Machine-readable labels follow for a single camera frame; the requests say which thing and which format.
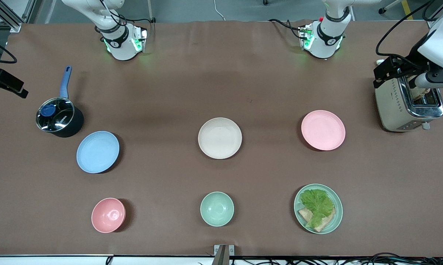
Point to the beige shallow plate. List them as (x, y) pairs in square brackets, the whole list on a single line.
[(220, 138)]

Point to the pink small bowl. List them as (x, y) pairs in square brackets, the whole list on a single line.
[(108, 215)]

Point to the brown toast slice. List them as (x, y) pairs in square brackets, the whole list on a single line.
[(421, 94)]

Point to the beige and chrome toaster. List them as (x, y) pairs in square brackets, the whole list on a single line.
[(394, 106)]

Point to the brown table cover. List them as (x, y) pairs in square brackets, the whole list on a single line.
[(221, 73)]

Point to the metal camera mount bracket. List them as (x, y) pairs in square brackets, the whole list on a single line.
[(223, 254)]

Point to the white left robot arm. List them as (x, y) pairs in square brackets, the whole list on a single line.
[(328, 36)]

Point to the white toaster plug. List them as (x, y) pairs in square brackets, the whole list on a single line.
[(380, 61)]

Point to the glass lid with blue knob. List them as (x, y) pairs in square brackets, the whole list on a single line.
[(55, 115)]

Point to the green plate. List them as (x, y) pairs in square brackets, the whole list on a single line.
[(336, 217)]

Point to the brown bread slice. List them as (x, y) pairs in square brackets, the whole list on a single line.
[(326, 222)]

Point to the pink shallow plate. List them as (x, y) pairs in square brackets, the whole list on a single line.
[(323, 130)]

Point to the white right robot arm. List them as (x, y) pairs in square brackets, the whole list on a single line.
[(120, 44)]

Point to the green lettuce leaf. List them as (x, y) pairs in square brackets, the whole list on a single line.
[(319, 204)]

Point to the blue shallow plate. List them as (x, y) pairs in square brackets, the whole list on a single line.
[(98, 152)]

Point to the white stand leg with caster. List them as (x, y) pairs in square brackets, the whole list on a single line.
[(389, 7)]

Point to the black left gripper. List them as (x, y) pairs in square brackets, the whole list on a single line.
[(409, 63)]

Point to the green small bowl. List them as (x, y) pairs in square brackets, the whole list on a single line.
[(217, 209)]

